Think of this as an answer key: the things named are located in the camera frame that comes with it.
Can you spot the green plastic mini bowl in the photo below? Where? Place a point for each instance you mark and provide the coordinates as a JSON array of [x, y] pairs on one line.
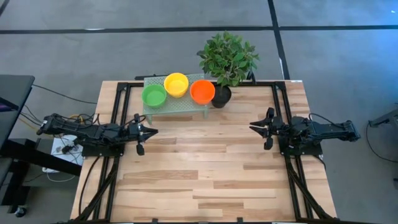
[[154, 97]]

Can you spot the green plant in black pot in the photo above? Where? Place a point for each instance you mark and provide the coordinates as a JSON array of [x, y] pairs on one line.
[[228, 57]]

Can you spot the green perforated metal shelf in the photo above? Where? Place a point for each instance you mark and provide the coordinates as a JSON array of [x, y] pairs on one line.
[[183, 105]]

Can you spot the orange-red plastic mini bowl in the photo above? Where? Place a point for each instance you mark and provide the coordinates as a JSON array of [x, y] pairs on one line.
[[202, 91]]

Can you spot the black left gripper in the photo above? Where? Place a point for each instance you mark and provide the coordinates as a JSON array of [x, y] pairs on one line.
[[132, 132]]

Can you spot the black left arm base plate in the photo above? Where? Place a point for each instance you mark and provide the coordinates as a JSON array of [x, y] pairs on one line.
[[102, 152]]

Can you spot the black chair base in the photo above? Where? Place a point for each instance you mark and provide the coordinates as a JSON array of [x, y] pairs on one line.
[[385, 118]]

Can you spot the black camera stand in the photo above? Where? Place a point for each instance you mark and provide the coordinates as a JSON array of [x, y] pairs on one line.
[[252, 77]]

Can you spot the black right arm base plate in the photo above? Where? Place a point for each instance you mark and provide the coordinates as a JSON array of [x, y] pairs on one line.
[[311, 152]]

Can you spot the black desk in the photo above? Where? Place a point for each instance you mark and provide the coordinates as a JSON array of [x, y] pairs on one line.
[[15, 90]]

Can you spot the yellow plastic mini bowl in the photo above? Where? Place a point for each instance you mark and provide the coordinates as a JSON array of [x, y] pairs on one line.
[[176, 84]]

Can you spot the black caster wheel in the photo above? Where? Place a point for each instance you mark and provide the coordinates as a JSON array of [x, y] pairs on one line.
[[20, 211]]

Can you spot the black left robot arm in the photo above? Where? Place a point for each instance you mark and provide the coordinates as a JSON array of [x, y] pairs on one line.
[[77, 130]]

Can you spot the dark monitor screen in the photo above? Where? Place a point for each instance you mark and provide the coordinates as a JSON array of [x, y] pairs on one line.
[[7, 104]]

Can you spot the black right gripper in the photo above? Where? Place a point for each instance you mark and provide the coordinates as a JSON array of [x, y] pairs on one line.
[[277, 129]]

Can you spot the white power strip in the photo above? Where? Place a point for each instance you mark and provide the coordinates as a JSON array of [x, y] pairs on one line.
[[73, 158]]

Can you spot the black aluminium table frame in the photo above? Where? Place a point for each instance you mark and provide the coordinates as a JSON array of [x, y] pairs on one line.
[[267, 84]]

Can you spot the black desk leg frame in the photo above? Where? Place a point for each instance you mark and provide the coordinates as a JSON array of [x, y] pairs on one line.
[[46, 161]]

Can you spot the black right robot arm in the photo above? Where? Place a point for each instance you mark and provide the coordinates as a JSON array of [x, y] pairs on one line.
[[317, 130]]

